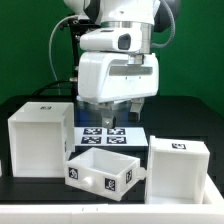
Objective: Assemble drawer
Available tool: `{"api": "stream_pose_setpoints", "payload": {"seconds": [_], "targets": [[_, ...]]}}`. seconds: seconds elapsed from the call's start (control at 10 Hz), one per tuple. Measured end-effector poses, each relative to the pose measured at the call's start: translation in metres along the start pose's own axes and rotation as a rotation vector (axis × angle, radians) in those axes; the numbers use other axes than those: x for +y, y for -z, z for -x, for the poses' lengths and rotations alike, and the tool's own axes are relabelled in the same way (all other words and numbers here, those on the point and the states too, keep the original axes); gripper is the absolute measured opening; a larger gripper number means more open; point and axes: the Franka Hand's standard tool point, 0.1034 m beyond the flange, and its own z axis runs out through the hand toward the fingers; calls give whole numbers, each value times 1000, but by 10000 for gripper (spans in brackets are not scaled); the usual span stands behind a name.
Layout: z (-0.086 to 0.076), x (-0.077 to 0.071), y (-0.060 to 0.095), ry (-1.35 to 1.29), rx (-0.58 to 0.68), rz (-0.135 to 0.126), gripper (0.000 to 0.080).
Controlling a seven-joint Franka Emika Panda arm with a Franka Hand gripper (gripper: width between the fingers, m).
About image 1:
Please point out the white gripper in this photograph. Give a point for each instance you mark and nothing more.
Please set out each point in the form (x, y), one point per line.
(106, 77)

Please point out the white drawer with knob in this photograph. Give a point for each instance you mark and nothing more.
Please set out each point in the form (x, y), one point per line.
(105, 173)

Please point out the white drawer cabinet frame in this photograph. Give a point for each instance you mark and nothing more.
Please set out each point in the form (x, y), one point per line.
(42, 138)

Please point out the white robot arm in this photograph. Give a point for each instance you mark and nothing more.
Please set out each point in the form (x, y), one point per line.
(139, 17)

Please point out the white marker sheet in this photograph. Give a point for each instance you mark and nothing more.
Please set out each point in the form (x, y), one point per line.
(122, 136)

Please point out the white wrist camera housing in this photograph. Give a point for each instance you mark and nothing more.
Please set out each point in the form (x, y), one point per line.
(107, 39)

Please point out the white L-shaped border wall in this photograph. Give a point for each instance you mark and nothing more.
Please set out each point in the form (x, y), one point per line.
(210, 212)

